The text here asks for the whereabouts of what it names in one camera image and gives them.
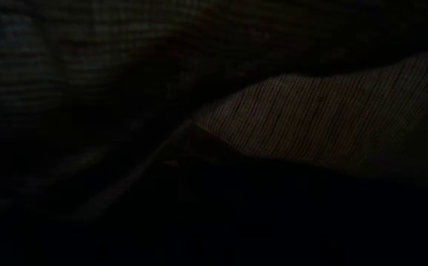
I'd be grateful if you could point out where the pink garment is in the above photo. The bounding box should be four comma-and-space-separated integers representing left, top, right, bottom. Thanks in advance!
0, 0, 428, 230

